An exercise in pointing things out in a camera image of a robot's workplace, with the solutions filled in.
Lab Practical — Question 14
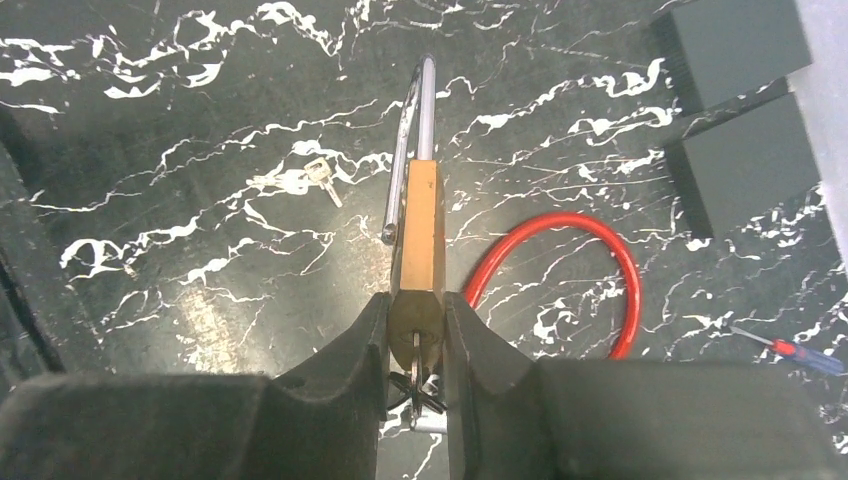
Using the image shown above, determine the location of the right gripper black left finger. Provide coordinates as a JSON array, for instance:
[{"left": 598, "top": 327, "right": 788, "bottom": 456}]
[{"left": 1, "top": 293, "right": 390, "bottom": 479}]

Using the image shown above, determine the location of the brass padlock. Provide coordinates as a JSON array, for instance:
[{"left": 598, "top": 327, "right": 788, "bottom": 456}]
[{"left": 381, "top": 54, "right": 446, "bottom": 377}]

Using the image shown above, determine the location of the black box left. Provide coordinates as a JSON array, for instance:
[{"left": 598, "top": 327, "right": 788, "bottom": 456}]
[{"left": 652, "top": 0, "right": 813, "bottom": 115}]

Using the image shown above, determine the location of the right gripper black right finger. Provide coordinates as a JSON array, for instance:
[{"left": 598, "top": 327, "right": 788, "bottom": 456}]
[{"left": 442, "top": 293, "right": 845, "bottom": 479}]

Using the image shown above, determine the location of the red cable bike lock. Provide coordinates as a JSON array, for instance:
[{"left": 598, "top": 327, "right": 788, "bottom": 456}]
[{"left": 464, "top": 212, "right": 644, "bottom": 360}]

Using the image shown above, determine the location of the black box right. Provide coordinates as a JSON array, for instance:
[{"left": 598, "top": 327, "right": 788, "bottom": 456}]
[{"left": 665, "top": 93, "right": 820, "bottom": 240}]

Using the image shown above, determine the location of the black box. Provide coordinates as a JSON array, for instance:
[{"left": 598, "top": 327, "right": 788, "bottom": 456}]
[
  {"left": 665, "top": 93, "right": 820, "bottom": 240},
  {"left": 652, "top": 0, "right": 813, "bottom": 115}
]

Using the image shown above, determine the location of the red blue screwdriver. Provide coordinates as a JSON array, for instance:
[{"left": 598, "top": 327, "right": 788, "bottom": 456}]
[{"left": 729, "top": 326, "right": 846, "bottom": 376}]

